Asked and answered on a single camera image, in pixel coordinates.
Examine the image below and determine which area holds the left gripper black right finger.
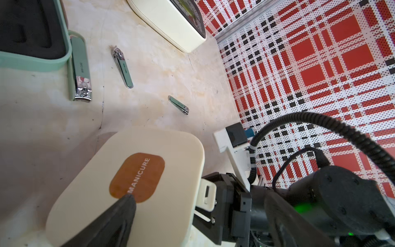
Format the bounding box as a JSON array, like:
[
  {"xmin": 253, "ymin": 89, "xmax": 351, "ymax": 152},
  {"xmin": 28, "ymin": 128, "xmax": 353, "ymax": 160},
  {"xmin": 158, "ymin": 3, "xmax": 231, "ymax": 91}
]
[{"xmin": 264, "ymin": 191, "xmax": 336, "ymax": 247}]

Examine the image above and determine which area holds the large green nail clipper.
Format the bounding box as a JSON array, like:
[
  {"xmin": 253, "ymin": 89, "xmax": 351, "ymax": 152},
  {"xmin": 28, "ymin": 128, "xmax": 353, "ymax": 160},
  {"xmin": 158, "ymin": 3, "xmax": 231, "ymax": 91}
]
[{"xmin": 67, "ymin": 30, "xmax": 92, "ymax": 103}]

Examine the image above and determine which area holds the green nail clipper case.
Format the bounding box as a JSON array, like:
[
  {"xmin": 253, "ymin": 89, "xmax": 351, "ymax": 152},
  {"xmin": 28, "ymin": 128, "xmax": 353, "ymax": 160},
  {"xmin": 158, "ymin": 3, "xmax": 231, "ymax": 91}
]
[{"xmin": 1, "ymin": 1, "xmax": 72, "ymax": 72}]

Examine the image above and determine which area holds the small green nail clipper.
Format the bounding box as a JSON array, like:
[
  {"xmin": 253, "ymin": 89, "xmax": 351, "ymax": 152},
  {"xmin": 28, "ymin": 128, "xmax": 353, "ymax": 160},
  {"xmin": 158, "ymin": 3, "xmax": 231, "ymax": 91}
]
[{"xmin": 111, "ymin": 46, "xmax": 134, "ymax": 89}]

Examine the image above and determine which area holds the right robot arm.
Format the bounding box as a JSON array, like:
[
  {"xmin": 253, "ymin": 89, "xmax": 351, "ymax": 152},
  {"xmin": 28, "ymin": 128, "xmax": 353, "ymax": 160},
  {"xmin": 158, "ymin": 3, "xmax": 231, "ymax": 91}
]
[{"xmin": 193, "ymin": 112, "xmax": 395, "ymax": 247}]

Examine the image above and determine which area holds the cream case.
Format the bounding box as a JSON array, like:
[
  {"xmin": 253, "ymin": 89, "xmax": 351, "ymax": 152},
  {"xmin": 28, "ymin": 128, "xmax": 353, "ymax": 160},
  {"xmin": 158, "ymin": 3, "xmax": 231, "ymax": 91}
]
[{"xmin": 46, "ymin": 127, "xmax": 216, "ymax": 247}]

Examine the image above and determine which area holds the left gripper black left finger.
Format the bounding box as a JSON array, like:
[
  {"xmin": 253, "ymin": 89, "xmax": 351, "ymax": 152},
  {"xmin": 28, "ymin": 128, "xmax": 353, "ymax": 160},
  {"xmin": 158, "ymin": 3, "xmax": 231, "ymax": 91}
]
[{"xmin": 63, "ymin": 194, "xmax": 136, "ymax": 247}]

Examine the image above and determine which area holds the green clipper right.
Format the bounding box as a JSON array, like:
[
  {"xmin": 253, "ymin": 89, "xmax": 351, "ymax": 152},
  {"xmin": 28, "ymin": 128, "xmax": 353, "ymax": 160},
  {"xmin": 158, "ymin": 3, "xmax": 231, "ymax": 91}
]
[{"xmin": 168, "ymin": 95, "xmax": 189, "ymax": 115}]

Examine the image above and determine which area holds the cream tissue box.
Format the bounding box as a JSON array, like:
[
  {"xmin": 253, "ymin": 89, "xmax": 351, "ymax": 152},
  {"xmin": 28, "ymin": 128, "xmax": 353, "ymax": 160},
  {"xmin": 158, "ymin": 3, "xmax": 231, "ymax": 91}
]
[{"xmin": 127, "ymin": 0, "xmax": 206, "ymax": 53}]

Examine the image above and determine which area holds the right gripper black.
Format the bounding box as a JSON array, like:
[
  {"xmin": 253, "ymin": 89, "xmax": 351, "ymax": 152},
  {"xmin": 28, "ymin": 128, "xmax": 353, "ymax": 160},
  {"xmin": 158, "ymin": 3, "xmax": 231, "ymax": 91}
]
[{"xmin": 192, "ymin": 121, "xmax": 328, "ymax": 247}]

